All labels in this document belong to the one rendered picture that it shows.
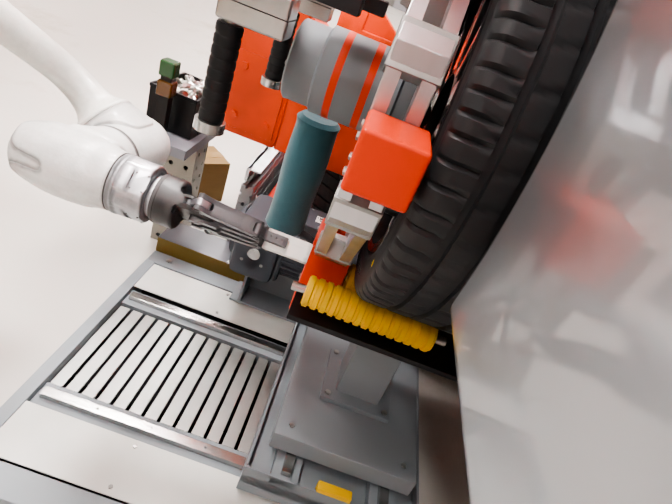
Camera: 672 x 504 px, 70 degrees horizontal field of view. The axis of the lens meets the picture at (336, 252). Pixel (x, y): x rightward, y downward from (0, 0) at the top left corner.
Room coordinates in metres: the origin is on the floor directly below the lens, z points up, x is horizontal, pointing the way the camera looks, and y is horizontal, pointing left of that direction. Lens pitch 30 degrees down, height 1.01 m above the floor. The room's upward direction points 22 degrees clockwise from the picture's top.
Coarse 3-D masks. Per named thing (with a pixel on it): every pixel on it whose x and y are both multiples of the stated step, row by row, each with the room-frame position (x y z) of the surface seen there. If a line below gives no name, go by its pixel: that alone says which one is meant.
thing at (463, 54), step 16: (480, 0) 0.99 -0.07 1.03; (480, 16) 0.85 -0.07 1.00; (464, 32) 0.97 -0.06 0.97; (464, 48) 0.84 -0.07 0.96; (464, 64) 0.79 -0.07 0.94; (448, 80) 0.87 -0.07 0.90; (448, 96) 0.89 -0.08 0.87; (432, 112) 0.90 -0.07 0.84; (432, 128) 0.89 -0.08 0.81; (432, 144) 0.58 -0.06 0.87; (384, 224) 0.86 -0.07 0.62; (368, 240) 0.79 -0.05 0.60
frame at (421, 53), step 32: (416, 0) 0.59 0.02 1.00; (416, 32) 0.57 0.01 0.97; (448, 32) 0.57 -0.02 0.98; (384, 64) 0.55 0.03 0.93; (416, 64) 0.56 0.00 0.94; (448, 64) 0.56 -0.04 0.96; (384, 96) 0.55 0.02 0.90; (416, 96) 0.56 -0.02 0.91; (352, 224) 0.56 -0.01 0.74; (320, 256) 0.71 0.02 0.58; (352, 256) 0.66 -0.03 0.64
